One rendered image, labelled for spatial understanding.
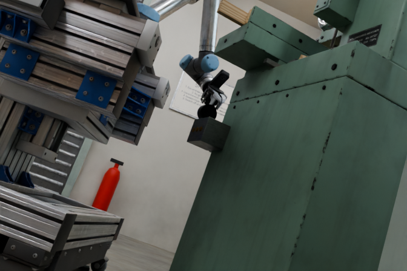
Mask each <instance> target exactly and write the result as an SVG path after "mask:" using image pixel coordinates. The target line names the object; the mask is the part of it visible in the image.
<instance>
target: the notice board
mask: <svg viewBox="0 0 407 271"><path fill-rule="evenodd" d="M234 88H235V87H234V86H231V85H229V84H227V83H224V84H223V85H222V86H221V87H220V88H219V89H220V90H222V91H223V92H224V94H225V95H226V96H227V99H226V101H225V102H224V103H223V104H222V105H221V106H220V108H219V109H216V111H217V116H216V120H218V121H220V122H222V121H223V118H224V116H225V113H226V110H227V108H228V104H229V103H230V99H231V96H232V93H233V90H234ZM202 94H203V91H202V90H201V88H200V86H199V85H198V84H197V83H196V82H195V81H194V80H193V79H192V78H191V77H190V76H189V75H188V74H187V73H186V72H184V71H183V72H182V75H181V77H180V80H179V83H178V85H177V88H176V90H175V93H174V96H173V98H172V100H171V103H170V106H169V108H170V109H173V110H175V111H177V112H180V113H182V114H185V115H187V116H189V117H192V118H194V119H198V117H197V110H198V109H199V107H200V106H202V105H205V104H204V103H202V102H201V100H200V99H201V97H202Z"/></svg>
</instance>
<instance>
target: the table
mask: <svg viewBox="0 0 407 271"><path fill-rule="evenodd" d="M214 54H215V55H216V56H218V57H220V58H222V59H224V60H226V61H228V62H230V63H231V64H233V65H235V66H237V67H239V68H241V69H243V70H245V71H248V70H252V69H254V68H257V67H260V66H262V65H264V64H263V62H264V59H266V58H269V59H271V60H273V61H277V60H281V61H283V62H285V63H286V64H287V63H288V62H289V60H293V59H298V60H299V57H300V55H301V54H302V55H304V56H309V55H307V54H305V53H304V52H302V51H300V50H298V49H296V48H295V47H293V46H291V45H290V44H287V43H286V42H284V41H283V40H281V39H279V38H277V37H275V36H274V35H272V34H270V33H269V32H267V31H265V30H263V29H261V28H260V27H258V26H256V25H254V24H252V23H251V22H248V23H247V24H245V25H243V26H241V27H239V28H237V29H236V30H234V31H232V32H231V33H228V34H226V35H225V36H223V37H221V38H220V39H219V40H218V43H217V45H216V49H215V51H214Z"/></svg>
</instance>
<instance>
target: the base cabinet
mask: <svg viewBox="0 0 407 271"><path fill-rule="evenodd" d="M222 123H224V124H226V125H228V126H230V127H231V128H230V131H229V133H228V137H227V140H226V142H225V145H224V147H223V150H218V151H212V152H211V155H210V158H209V160H208V163H207V167H206V168H205V172H204V174H203V177H202V180H201V183H200V185H199V188H198V191H197V194H196V197H195V199H194V202H193V205H192V208H191V210H190V214H189V216H188V219H187V222H186V225H185V227H184V231H183V233H182V236H181V238H180V241H179V244H178V247H177V250H176V253H175V255H174V258H173V261H172V263H171V267H170V269H169V271H378V268H379V263H380V259H381V255H382V251H383V246H384V243H385V239H386V235H387V232H388V227H389V223H390V220H391V215H392V211H393V208H394V204H395V200H396V196H397V192H398V189H399V184H400V180H401V177H402V173H403V168H404V165H405V161H406V156H407V111H406V110H405V109H403V108H401V107H399V106H397V105H396V104H394V103H392V102H390V101H389V100H387V99H385V98H384V97H382V96H380V95H378V94H376V93H375V92H373V91H371V90H369V89H367V88H366V87H364V86H362V85H361V84H359V83H357V82H355V81H353V80H352V79H350V78H348V77H346V76H345V77H340V78H336V79H332V80H327V81H324V82H319V83H314V84H311V85H306V86H303V87H298V88H293V89H290V90H286V91H281V92H278V93H272V94H268V95H265V96H260V97H255V98H252V99H247V100H242V101H239V102H234V103H229V104H228V108H227V110H226V113H225V116H224V118H223V121H222Z"/></svg>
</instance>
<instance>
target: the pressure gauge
mask: <svg viewBox="0 0 407 271"><path fill-rule="evenodd" d="M216 116H217V111H216V109H215V107H214V106H212V105H210V104H206V105H202V106H200V107H199V109H198V110H197V117H198V119H201V118H205V117H211V118H214V119H216Z"/></svg>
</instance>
